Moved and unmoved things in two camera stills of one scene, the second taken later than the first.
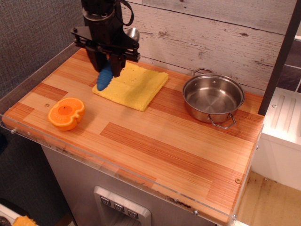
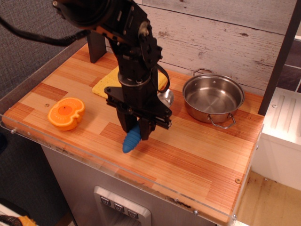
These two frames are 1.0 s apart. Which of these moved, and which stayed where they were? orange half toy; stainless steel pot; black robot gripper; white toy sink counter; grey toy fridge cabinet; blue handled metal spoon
Moved: black robot gripper; blue handled metal spoon
Stayed: white toy sink counter; grey toy fridge cabinet; orange half toy; stainless steel pot
